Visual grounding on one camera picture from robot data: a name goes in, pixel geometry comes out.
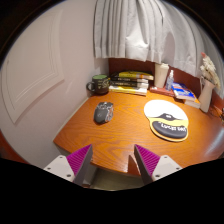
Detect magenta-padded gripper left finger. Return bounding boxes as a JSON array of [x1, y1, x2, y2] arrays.
[[43, 143, 94, 187]]

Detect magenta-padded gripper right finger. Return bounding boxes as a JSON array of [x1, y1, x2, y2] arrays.
[[133, 144, 184, 186]]

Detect dark grey computer mouse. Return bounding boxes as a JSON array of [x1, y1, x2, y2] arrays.
[[93, 101, 115, 125]]

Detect white yellow black mouse pad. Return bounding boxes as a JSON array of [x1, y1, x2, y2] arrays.
[[143, 99, 190, 143]]

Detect orange book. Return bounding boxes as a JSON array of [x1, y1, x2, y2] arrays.
[[183, 96, 202, 109]]

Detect dark red book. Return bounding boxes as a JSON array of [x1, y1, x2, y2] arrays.
[[149, 85, 176, 98]]

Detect blue book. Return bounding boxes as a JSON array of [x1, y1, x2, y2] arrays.
[[171, 82, 198, 102]]

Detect cream jug vase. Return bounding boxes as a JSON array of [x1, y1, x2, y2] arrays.
[[198, 75, 217, 114]]

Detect clear spray bottle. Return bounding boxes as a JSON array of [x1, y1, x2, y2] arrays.
[[165, 69, 175, 92]]

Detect white and yellow book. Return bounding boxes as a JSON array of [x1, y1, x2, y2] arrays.
[[108, 85, 149, 97]]

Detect black book with white pages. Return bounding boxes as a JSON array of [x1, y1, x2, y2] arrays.
[[111, 80, 150, 90]]

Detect dark mug with green inside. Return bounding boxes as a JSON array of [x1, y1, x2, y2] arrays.
[[86, 74, 111, 96]]

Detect cream lidded tumbler cup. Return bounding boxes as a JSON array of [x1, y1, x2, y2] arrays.
[[153, 62, 170, 89]]

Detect thin black book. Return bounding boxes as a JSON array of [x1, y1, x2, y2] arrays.
[[110, 76, 150, 85]]

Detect yellow and black book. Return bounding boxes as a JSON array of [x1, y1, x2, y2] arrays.
[[111, 70, 155, 81]]

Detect light grey curtain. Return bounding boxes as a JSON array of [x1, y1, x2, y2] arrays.
[[93, 0, 224, 80]]

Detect black cable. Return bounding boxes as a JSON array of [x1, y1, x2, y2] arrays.
[[217, 107, 224, 125]]

